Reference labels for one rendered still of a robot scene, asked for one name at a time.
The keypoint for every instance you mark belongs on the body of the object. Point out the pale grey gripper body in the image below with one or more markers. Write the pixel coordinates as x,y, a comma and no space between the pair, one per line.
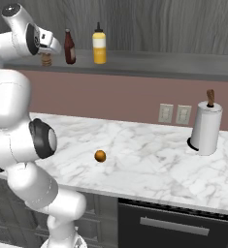
54,46

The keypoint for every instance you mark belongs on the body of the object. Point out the white paper towel roll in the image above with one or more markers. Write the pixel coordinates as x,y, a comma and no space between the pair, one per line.
206,129

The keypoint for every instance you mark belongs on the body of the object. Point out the orange fruit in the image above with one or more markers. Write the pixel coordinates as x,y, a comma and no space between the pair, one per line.
100,156

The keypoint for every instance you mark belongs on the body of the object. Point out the grey cabinet shelf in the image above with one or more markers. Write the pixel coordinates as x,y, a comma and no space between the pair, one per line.
170,66

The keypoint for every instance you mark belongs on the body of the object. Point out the brown wooden shaker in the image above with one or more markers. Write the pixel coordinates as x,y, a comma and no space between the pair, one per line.
47,60

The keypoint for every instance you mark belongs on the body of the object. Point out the white wall outlet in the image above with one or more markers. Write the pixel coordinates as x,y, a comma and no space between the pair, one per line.
183,114
166,113

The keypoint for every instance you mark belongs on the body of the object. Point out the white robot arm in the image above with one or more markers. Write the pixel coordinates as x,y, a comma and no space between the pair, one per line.
12,97

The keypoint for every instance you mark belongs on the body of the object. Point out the black dishwasher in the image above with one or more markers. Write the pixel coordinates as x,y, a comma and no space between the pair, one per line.
177,232

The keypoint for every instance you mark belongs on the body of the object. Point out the yellow mustard bottle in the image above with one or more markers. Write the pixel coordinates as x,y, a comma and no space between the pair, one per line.
99,48

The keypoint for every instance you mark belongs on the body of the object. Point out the dark red ketchup bottle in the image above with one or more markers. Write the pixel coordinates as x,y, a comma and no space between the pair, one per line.
69,48

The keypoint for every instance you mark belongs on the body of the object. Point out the dark grey lower cabinet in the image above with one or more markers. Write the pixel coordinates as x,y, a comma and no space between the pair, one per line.
99,219

